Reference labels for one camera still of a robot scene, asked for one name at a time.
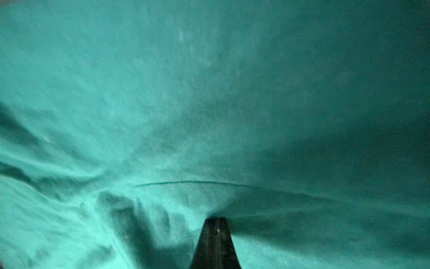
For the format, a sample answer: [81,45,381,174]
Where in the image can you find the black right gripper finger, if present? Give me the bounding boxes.
[189,217,241,269]

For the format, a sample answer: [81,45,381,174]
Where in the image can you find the dark green t-shirt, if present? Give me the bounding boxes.
[1,1,430,269]

